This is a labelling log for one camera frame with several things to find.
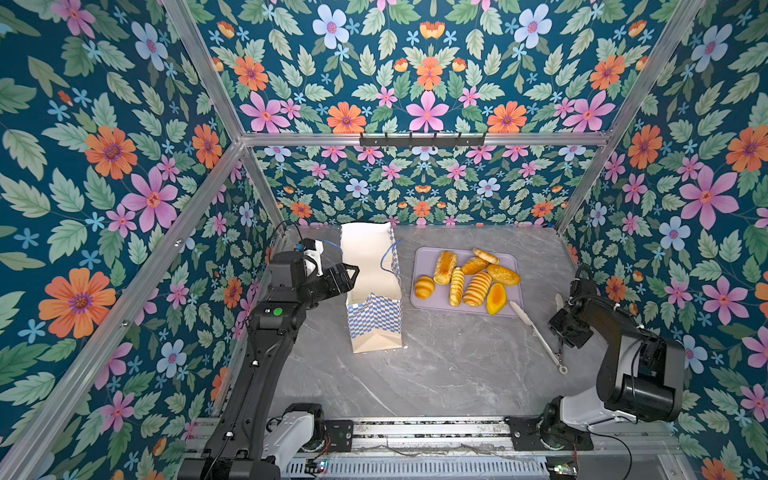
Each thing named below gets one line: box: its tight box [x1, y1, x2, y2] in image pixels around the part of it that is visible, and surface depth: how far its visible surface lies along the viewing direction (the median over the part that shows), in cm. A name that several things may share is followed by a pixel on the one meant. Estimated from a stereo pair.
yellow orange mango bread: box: [487, 282, 507, 315], surface depth 97 cm
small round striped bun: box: [414, 275, 436, 301], surface depth 101 cm
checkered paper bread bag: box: [341, 223, 403, 354], surface depth 80 cm
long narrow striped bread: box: [450, 267, 465, 307], surface depth 97 cm
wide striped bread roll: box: [463, 271, 493, 307], surface depth 100 cm
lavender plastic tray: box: [410, 247, 524, 317], surface depth 101 cm
